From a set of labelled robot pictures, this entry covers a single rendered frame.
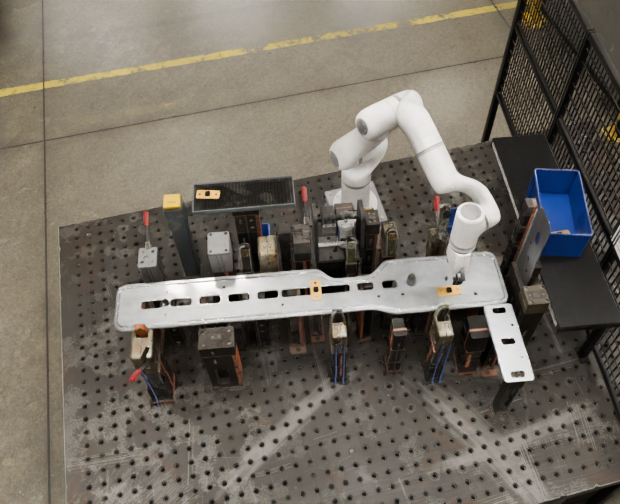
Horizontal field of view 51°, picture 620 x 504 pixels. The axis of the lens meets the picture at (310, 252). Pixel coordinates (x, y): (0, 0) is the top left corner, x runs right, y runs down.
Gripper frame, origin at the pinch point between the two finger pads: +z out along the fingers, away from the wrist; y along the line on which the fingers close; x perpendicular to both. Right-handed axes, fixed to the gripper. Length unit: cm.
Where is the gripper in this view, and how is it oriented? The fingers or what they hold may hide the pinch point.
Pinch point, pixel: (454, 271)
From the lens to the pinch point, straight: 226.4
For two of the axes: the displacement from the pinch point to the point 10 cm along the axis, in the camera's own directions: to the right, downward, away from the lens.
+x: 10.0, -0.8, 0.3
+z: 0.2, 5.8, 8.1
